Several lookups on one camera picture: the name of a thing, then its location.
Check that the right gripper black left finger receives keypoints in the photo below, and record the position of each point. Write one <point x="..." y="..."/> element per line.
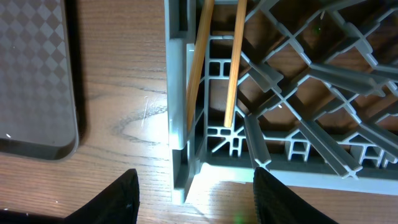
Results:
<point x="117" y="203"/>

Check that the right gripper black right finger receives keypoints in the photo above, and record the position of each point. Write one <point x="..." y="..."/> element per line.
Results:
<point x="276" y="203"/>

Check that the grey dishwasher rack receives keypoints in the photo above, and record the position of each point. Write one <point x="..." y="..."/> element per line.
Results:
<point x="334" y="149"/>

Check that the dark brown serving tray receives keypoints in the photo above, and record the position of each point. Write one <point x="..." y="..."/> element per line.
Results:
<point x="38" y="109"/>

